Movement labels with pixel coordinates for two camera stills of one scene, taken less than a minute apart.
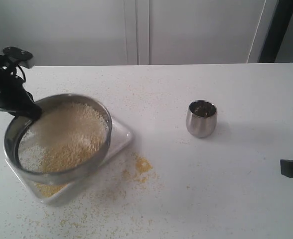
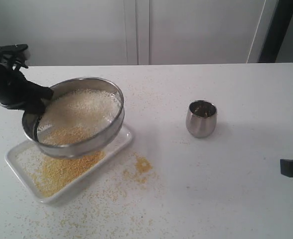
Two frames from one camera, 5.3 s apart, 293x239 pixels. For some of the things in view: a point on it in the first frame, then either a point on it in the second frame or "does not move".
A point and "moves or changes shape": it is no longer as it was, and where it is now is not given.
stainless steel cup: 201,118 does not move
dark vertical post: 283,12 does not move
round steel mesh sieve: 70,139 moves or changes shape
